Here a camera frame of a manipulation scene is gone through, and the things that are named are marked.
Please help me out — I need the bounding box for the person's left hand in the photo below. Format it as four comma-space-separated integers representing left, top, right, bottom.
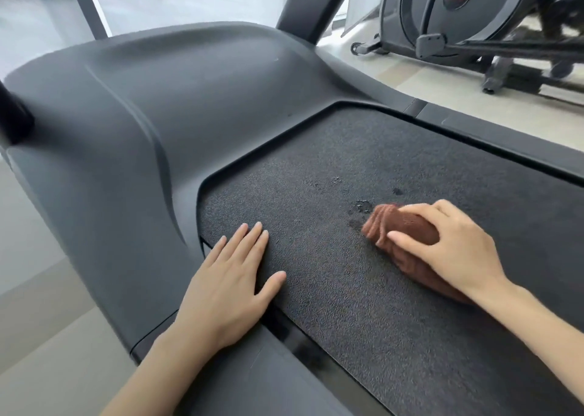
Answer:
157, 221, 287, 353

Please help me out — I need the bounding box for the person's right hand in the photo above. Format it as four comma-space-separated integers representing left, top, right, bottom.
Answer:
386, 199, 516, 302

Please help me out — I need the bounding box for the brown cleaning cloth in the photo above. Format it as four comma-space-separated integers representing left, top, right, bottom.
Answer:
361, 203, 473, 305

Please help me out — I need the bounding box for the stained grey treadmill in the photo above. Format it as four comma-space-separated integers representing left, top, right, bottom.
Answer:
0, 0, 584, 416

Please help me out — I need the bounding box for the person's right forearm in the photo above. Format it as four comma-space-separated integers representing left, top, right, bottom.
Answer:
472, 283, 584, 405

